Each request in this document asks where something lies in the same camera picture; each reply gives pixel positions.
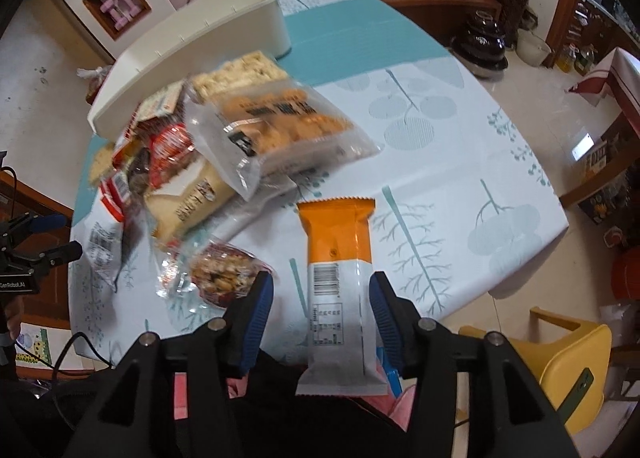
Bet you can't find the clear nut bar packet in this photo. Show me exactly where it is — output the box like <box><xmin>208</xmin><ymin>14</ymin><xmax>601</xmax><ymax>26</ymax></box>
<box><xmin>157</xmin><ymin>235</ymin><xmax>275</xmax><ymax>311</ymax></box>

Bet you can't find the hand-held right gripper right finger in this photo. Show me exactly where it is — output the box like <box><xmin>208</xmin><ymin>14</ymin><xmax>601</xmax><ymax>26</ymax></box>
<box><xmin>369</xmin><ymin>270</ymin><xmax>581</xmax><ymax>458</ymax></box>

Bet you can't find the person's pink garment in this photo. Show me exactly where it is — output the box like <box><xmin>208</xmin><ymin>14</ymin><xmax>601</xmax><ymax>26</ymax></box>
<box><xmin>172</xmin><ymin>363</ymin><xmax>416</xmax><ymax>431</ymax></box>

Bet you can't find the printed cardboard box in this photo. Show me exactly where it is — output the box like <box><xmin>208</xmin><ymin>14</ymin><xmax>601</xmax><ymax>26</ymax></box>
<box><xmin>577</xmin><ymin>135</ymin><xmax>633</xmax><ymax>226</ymax></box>

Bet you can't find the white bucket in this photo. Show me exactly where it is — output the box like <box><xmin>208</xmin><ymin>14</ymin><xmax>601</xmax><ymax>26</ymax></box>
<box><xmin>515</xmin><ymin>30</ymin><xmax>553</xmax><ymax>67</ymax></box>

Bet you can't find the cream red snack packet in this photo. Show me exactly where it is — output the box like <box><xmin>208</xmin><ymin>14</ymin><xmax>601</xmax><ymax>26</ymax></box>
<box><xmin>147</xmin><ymin>160</ymin><xmax>241</xmax><ymax>249</ymax></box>

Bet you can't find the yellow plastic chair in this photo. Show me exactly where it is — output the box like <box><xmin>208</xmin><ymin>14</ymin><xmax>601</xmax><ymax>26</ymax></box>
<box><xmin>459</xmin><ymin>307</ymin><xmax>613</xmax><ymax>424</ymax></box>

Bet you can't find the dark red snack packet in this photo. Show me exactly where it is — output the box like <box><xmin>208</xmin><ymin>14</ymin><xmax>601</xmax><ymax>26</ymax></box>
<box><xmin>122</xmin><ymin>148</ymin><xmax>156</xmax><ymax>199</ymax></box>

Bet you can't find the red stool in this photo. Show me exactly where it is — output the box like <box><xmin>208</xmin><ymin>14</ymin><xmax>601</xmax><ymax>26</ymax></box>
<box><xmin>602</xmin><ymin>230</ymin><xmax>640</xmax><ymax>311</ymax></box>

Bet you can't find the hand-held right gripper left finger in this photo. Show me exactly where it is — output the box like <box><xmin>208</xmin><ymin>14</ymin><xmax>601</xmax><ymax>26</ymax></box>
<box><xmin>62</xmin><ymin>270</ymin><xmax>276</xmax><ymax>458</ymax></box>

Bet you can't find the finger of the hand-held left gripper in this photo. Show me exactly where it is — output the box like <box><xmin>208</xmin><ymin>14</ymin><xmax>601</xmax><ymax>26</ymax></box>
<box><xmin>12</xmin><ymin>240</ymin><xmax>83</xmax><ymax>275</ymax></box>
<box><xmin>0</xmin><ymin>210</ymin><xmax>68</xmax><ymax>241</ymax></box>

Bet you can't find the dark ceramic pot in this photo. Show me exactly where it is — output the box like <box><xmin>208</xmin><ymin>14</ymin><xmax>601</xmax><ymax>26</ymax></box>
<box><xmin>450</xmin><ymin>10</ymin><xmax>510</xmax><ymax>81</ymax></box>

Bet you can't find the white orange printed packet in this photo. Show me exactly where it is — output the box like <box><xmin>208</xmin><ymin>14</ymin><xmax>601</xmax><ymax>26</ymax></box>
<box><xmin>127</xmin><ymin>80</ymin><xmax>188</xmax><ymax>139</ymax></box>

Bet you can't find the orange white snack packet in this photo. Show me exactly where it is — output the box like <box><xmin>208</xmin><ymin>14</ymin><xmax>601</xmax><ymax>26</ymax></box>
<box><xmin>295</xmin><ymin>197</ymin><xmax>390</xmax><ymax>398</ymax></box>

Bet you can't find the clear bag of orange biscuits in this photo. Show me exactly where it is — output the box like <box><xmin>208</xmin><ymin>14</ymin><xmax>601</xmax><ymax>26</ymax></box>
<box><xmin>184</xmin><ymin>80</ymin><xmax>382</xmax><ymax>201</ymax></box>

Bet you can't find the tall brown patterned bag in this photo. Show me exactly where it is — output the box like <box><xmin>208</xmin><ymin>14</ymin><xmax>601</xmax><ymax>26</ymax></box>
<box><xmin>492</xmin><ymin>0</ymin><xmax>533</xmax><ymax>46</ymax></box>

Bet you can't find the red white cloth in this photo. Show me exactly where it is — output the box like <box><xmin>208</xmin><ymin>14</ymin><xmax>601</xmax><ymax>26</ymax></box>
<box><xmin>567</xmin><ymin>46</ymin><xmax>640</xmax><ymax>113</ymax></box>

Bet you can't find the pink dumbbell set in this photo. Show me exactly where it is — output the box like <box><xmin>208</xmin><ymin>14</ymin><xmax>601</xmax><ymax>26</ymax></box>
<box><xmin>101</xmin><ymin>0</ymin><xmax>137</xmax><ymax>28</ymax></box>

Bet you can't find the tied plastic bag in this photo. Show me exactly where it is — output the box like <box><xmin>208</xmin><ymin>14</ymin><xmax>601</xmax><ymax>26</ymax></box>
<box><xmin>77</xmin><ymin>65</ymin><xmax>113</xmax><ymax>103</ymax></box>

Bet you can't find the white plastic bin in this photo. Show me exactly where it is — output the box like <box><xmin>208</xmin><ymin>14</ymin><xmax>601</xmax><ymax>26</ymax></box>
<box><xmin>87</xmin><ymin>0</ymin><xmax>293</xmax><ymax>139</ymax></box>

